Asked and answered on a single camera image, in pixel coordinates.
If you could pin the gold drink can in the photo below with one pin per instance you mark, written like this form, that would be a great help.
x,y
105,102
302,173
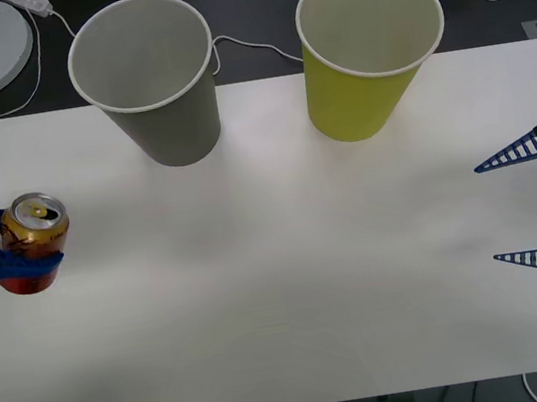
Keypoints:
x,y
35,231

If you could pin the grey plastic bin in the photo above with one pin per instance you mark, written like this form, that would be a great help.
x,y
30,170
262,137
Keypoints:
x,y
177,133

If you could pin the yellow-green plastic bin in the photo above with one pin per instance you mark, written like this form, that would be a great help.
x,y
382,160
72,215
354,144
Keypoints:
x,y
350,108

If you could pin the white power strip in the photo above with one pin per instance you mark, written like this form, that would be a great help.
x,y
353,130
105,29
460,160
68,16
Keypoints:
x,y
31,3

